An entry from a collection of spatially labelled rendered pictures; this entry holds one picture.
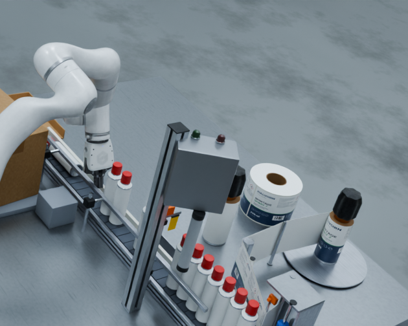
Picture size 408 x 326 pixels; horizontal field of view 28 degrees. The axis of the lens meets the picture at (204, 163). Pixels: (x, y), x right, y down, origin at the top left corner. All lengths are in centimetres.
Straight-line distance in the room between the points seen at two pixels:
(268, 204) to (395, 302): 56
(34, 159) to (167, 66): 316
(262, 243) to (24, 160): 84
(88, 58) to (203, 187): 51
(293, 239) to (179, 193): 71
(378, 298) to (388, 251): 185
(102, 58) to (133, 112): 117
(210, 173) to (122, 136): 121
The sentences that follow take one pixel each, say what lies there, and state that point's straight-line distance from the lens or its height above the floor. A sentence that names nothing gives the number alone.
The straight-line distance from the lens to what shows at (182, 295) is 256.
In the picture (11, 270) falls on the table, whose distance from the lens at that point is 263.
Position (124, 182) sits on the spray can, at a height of 106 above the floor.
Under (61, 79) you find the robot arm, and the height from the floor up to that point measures 149.
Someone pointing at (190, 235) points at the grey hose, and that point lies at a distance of 229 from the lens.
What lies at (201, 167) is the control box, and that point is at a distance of 217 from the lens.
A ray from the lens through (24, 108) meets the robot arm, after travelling 231.
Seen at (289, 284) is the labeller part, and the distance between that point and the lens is 235.
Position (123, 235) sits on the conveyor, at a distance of 275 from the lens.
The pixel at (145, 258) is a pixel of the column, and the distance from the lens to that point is 241.
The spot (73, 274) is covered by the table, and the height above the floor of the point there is 83.
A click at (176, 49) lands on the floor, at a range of 614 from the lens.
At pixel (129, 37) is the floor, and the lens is 615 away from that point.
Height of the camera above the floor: 260
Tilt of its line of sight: 32 degrees down
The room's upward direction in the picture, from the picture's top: 16 degrees clockwise
